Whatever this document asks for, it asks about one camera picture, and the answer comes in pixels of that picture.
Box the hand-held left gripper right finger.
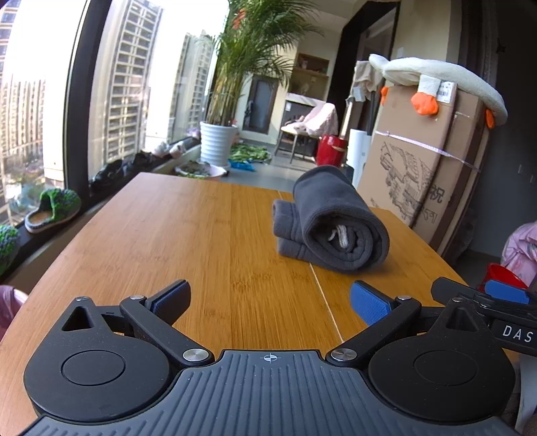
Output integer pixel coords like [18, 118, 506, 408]
[326, 281, 487, 368]

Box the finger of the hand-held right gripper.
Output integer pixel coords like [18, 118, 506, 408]
[432, 277, 530, 313]

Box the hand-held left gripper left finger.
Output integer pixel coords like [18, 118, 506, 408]
[61, 279, 215, 367]

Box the grey knit garment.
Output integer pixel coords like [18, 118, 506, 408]
[272, 165, 390, 273]

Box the red plastic basin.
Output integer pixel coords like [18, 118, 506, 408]
[485, 263, 530, 291]

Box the pink patterned cloth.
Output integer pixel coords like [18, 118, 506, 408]
[501, 222, 537, 288]

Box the plate of vegetables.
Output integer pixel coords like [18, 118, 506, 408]
[175, 161, 228, 180]

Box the printed cardboard box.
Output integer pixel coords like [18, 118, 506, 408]
[356, 79, 501, 257]

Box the white cylinder appliance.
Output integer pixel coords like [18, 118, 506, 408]
[349, 128, 372, 190]

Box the green knitted slipper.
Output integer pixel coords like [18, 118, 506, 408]
[0, 225, 21, 276]
[24, 188, 82, 234]

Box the red bucket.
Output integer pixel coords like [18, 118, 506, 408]
[315, 135, 349, 167]

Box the pale pink bag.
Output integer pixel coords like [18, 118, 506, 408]
[0, 285, 30, 341]

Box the white ribbed plant pot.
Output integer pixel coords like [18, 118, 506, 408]
[200, 121, 239, 168]

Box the green vegetables pile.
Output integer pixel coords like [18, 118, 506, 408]
[229, 143, 273, 164]

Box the wooden chair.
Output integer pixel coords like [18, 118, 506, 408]
[275, 125, 320, 163]

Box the dark glass door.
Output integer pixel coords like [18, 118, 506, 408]
[243, 74, 280, 135]

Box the beige hanging garment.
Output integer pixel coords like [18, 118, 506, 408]
[351, 61, 385, 102]

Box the white plush goose toy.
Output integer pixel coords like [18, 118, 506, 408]
[368, 54, 508, 129]

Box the wooden shelf cabinet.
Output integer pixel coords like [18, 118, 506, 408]
[289, 52, 330, 102]

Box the palm plant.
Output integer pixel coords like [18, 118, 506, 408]
[205, 0, 325, 127]

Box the white packing strap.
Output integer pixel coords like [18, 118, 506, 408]
[374, 130, 484, 173]

